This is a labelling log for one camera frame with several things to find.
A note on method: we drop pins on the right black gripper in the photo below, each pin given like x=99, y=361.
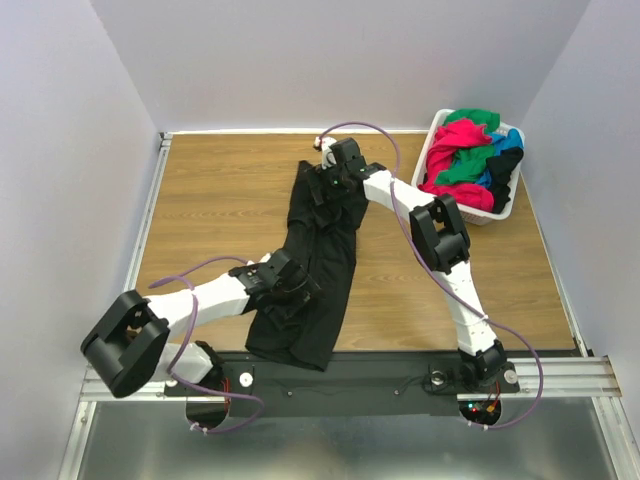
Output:
x=316, y=185

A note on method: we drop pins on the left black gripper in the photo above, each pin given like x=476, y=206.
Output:
x=304, y=291

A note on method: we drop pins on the black t shirt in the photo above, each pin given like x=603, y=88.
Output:
x=323, y=240
x=501, y=168

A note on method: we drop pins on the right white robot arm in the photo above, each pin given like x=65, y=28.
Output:
x=437, y=236

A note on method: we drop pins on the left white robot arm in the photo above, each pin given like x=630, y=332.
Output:
x=148, y=339

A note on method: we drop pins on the pink t shirt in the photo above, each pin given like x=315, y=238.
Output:
x=469, y=194

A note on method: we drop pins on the green t shirt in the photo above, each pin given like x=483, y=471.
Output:
x=462, y=146

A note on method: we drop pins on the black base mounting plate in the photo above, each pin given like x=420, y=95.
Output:
x=353, y=384

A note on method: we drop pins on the white plastic laundry basket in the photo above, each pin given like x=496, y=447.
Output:
x=472, y=215

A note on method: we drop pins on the black t shirt in basket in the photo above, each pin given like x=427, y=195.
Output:
x=501, y=168

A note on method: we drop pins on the blue t shirt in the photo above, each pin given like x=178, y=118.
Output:
x=501, y=143

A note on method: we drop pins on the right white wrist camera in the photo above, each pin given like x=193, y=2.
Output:
x=323, y=145

